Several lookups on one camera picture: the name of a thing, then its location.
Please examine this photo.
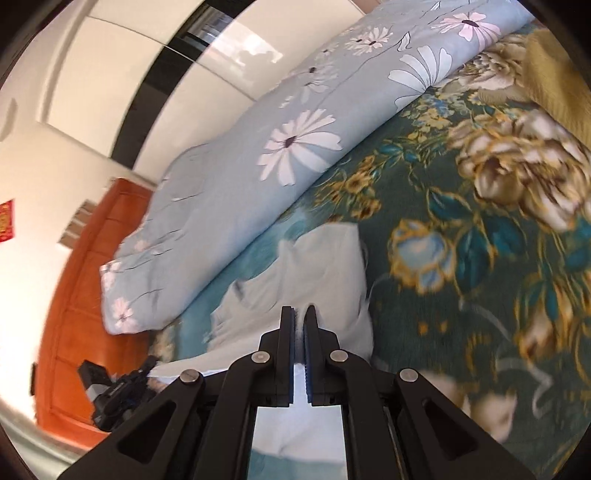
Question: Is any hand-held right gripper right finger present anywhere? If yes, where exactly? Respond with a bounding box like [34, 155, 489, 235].
[302, 305, 539, 480]

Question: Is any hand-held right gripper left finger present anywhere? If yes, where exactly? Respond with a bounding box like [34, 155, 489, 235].
[58, 305, 297, 480]

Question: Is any light blue shirt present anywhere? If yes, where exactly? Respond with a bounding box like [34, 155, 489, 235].
[152, 224, 375, 467]

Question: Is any green floral blanket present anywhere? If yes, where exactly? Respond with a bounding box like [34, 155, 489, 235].
[152, 18, 591, 480]

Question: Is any pale blue floral quilt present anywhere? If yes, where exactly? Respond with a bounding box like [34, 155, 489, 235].
[99, 0, 536, 335]

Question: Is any white wardrobe with black stripe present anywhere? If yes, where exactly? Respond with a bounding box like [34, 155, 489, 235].
[44, 0, 384, 174]

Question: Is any olive knitted sweater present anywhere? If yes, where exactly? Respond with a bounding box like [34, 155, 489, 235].
[480, 28, 591, 153]

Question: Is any orange wooden bed frame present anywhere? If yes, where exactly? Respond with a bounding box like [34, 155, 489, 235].
[36, 178, 160, 446]

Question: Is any red wall decoration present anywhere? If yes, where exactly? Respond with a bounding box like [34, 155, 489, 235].
[0, 198, 16, 243]

